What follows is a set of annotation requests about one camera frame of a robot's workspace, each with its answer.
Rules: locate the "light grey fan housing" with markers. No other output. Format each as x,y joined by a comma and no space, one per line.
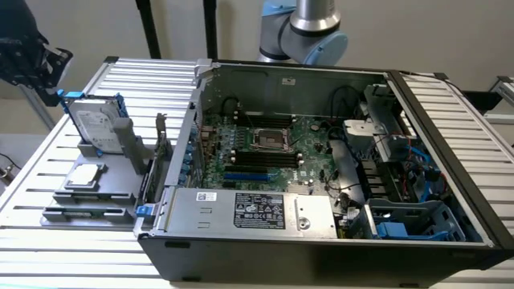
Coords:
360,129

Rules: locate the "grey parts rack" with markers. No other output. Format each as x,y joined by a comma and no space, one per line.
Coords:
133,150

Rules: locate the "black RAM slot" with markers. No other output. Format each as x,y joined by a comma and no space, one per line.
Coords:
264,116
268,164
264,119
268,156
268,160

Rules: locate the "silver CPU chip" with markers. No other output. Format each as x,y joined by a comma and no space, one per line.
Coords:
86,174

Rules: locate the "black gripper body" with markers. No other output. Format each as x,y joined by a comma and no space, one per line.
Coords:
17,21

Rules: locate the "blue expansion slot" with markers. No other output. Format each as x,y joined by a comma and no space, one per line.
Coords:
246,176

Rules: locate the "black open PC case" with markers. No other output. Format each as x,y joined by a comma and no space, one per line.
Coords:
281,262

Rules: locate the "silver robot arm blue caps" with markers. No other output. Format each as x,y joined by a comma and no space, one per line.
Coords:
309,27

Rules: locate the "CPU socket with metal frame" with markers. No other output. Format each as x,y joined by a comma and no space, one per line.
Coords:
272,139

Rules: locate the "grey blue disk bay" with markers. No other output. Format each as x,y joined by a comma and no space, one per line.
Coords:
413,213

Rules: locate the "grey air duct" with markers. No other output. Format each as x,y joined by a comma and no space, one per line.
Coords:
348,168

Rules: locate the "metal drive cage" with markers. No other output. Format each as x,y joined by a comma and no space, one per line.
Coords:
384,108

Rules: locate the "graphics card with metal bracket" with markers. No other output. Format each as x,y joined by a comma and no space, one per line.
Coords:
158,156

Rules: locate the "silver power supply with label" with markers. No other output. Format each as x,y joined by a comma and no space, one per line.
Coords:
209,210

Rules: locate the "aluminium side table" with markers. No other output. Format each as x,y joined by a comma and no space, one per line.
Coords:
503,99

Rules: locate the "round coin battery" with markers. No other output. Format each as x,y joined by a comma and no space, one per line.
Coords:
317,127

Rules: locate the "small silver chipset heatsink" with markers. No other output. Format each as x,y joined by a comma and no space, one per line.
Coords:
300,189

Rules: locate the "black pole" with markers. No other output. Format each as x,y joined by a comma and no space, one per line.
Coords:
210,27
149,27

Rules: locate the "black flat box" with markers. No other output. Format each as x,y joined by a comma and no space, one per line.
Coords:
480,100

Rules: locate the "short black expansion slot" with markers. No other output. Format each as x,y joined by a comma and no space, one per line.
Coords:
233,184

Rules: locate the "green motherboard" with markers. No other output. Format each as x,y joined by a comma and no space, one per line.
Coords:
309,150

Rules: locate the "hard disk in blue carrier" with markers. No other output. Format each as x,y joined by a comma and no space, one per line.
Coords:
94,123

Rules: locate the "aluminium frame post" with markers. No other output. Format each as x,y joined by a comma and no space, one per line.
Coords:
37,105

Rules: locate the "blue case latch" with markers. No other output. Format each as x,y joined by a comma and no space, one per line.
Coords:
146,210

